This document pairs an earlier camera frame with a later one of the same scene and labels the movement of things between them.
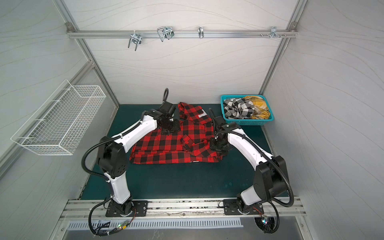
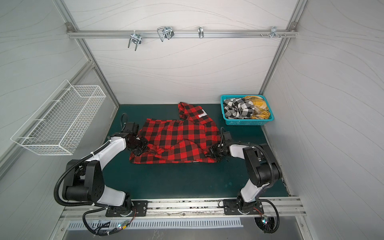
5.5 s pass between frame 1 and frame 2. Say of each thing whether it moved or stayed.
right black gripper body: moved
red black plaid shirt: stayed
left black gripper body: moved
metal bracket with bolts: stayed
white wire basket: stayed
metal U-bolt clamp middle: stayed
